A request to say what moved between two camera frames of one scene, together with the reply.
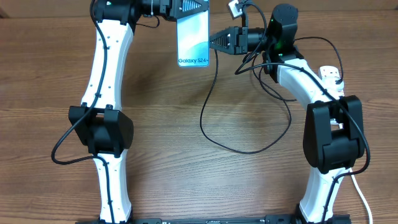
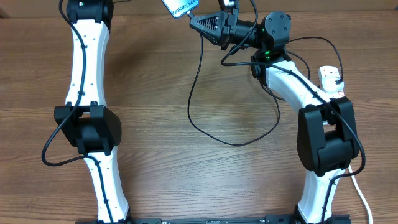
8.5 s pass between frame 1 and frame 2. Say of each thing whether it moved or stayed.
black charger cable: moved
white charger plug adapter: stayed
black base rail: stayed
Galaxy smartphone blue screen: moved
